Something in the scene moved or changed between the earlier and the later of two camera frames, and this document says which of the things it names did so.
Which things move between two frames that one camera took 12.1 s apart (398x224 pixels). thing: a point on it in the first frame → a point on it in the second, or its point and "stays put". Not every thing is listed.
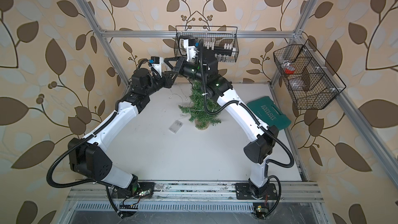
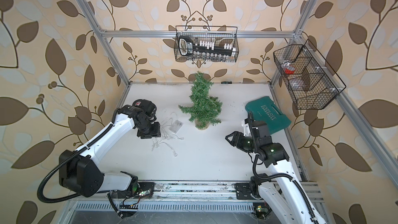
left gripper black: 166,81 → 156,133
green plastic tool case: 265,109 stays put
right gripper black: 182,66 → 237,139
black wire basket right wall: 311,80 stays put
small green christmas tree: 196,108 stays put
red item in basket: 289,71 stays put
